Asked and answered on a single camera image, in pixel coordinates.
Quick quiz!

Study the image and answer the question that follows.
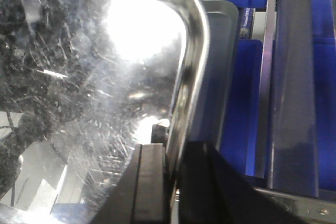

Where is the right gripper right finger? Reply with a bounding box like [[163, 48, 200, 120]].
[[177, 142, 304, 223]]

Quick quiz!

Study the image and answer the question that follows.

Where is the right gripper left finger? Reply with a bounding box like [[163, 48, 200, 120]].
[[92, 143, 170, 223]]

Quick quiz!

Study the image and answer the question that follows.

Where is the silver metal tray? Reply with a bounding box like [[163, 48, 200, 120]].
[[1, 0, 209, 223]]

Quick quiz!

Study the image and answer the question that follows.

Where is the blue bin lower centre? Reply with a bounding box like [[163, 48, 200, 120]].
[[220, 38, 335, 191]]

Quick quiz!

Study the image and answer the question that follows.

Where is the stainless steel rack shelf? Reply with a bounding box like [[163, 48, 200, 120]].
[[254, 0, 335, 223]]

